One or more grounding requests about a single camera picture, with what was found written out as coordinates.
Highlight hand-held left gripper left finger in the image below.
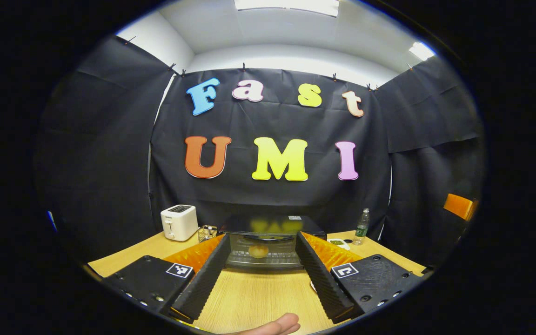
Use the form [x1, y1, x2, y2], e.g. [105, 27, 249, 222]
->
[103, 233, 231, 323]

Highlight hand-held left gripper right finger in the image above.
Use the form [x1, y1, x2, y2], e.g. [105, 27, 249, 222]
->
[295, 231, 424, 324]

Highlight black electric oven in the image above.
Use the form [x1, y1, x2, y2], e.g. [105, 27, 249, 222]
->
[219, 214, 328, 271]

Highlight white toaster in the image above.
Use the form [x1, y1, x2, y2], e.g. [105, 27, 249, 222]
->
[161, 205, 199, 241]

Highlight green plastic bottle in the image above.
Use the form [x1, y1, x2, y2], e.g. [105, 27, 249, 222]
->
[354, 208, 370, 246]

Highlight black backdrop cloth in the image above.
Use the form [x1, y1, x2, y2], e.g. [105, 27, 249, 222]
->
[33, 35, 485, 266]

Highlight small ceiling light panel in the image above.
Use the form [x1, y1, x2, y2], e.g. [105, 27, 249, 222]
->
[409, 42, 436, 61]

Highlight large ceiling light panel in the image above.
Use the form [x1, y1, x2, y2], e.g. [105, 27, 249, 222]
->
[234, 0, 341, 18]

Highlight metal wire basket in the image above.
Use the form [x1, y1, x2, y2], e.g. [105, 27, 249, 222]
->
[197, 225, 218, 243]

